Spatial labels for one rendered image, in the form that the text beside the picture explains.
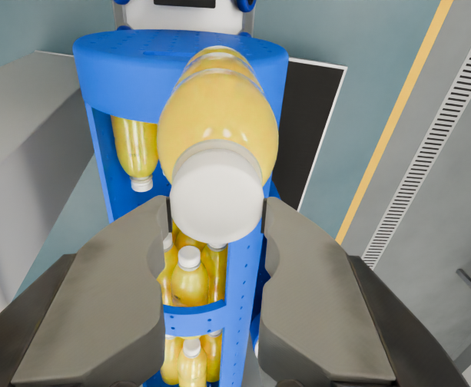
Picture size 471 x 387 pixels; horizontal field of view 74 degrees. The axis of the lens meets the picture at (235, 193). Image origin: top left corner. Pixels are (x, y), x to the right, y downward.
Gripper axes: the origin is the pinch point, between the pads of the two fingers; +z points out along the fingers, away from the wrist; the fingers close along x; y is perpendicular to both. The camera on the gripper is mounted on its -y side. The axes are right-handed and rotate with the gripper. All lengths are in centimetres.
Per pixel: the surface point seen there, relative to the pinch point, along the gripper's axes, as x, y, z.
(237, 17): 2, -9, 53
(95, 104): -14.9, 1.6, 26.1
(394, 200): 116, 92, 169
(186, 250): -6.2, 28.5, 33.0
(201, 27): -4, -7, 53
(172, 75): -5.1, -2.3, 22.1
